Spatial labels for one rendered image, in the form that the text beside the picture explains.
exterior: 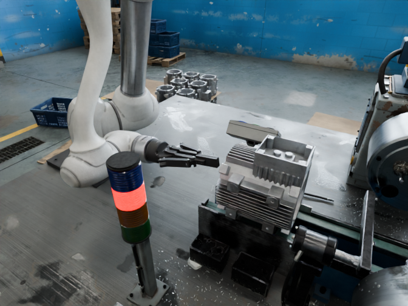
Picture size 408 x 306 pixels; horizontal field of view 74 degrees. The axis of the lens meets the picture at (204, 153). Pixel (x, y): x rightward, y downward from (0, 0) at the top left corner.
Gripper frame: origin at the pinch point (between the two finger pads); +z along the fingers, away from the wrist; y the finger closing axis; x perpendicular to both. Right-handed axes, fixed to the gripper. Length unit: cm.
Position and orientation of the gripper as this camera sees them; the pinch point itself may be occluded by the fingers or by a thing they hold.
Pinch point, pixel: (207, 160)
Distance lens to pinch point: 79.4
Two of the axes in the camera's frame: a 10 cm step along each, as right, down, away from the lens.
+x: 1.2, 8.7, 4.7
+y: 4.9, -4.7, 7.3
